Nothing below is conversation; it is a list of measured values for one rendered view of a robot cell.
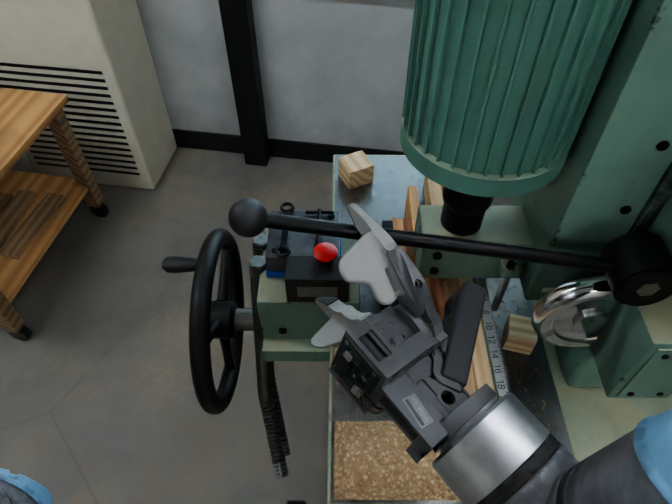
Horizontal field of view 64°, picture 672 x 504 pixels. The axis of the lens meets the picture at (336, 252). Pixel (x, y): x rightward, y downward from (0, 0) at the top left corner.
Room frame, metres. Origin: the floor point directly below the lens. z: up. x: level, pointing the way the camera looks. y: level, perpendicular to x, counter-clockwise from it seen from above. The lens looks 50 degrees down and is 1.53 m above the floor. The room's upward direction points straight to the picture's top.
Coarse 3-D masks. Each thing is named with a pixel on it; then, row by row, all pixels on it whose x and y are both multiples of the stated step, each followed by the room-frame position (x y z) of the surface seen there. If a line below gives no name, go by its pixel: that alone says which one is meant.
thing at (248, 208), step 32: (256, 224) 0.32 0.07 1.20; (288, 224) 0.32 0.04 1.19; (320, 224) 0.33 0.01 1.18; (352, 224) 0.33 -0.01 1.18; (512, 256) 0.32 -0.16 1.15; (544, 256) 0.32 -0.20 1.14; (576, 256) 0.33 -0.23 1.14; (608, 256) 0.34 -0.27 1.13; (640, 256) 0.32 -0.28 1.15; (640, 288) 0.30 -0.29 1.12
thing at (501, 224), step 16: (432, 208) 0.50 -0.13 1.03; (496, 208) 0.50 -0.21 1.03; (512, 208) 0.50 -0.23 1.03; (416, 224) 0.49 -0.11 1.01; (432, 224) 0.47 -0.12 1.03; (496, 224) 0.47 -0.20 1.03; (512, 224) 0.47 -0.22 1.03; (480, 240) 0.44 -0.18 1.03; (496, 240) 0.44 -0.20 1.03; (512, 240) 0.44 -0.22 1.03; (528, 240) 0.44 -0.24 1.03; (416, 256) 0.46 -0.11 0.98; (432, 256) 0.43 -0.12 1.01; (448, 256) 0.43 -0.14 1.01; (464, 256) 0.43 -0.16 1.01; (480, 256) 0.43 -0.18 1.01; (432, 272) 0.43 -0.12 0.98; (448, 272) 0.43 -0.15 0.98; (464, 272) 0.43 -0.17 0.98; (480, 272) 0.43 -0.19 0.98; (496, 272) 0.43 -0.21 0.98
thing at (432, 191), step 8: (424, 184) 0.67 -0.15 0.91; (432, 184) 0.64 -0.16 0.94; (424, 192) 0.66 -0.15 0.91; (432, 192) 0.63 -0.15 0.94; (440, 192) 0.63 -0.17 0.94; (432, 200) 0.61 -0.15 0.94; (440, 200) 0.61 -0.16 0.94; (456, 280) 0.45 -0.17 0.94; (456, 288) 0.44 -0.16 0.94; (448, 296) 0.42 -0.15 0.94; (472, 376) 0.31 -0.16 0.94; (472, 384) 0.29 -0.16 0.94; (472, 392) 0.28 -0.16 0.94
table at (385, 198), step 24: (336, 168) 0.73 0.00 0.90; (384, 168) 0.73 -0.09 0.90; (408, 168) 0.73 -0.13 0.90; (336, 192) 0.67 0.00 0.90; (360, 192) 0.67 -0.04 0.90; (384, 192) 0.67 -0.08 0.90; (384, 216) 0.61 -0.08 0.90; (360, 288) 0.47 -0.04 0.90; (264, 360) 0.38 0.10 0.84; (288, 360) 0.38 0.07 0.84; (312, 360) 0.38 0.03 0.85; (336, 384) 0.31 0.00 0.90; (336, 408) 0.28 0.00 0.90
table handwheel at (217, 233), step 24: (216, 240) 0.52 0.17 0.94; (216, 264) 0.48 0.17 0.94; (240, 264) 0.60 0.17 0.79; (192, 288) 0.43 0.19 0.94; (240, 288) 0.58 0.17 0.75; (192, 312) 0.40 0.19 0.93; (216, 312) 0.46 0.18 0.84; (240, 312) 0.47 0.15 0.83; (192, 336) 0.38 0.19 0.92; (216, 336) 0.44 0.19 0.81; (240, 336) 0.51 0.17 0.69; (192, 360) 0.35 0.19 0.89; (240, 360) 0.47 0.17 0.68; (216, 408) 0.33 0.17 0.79
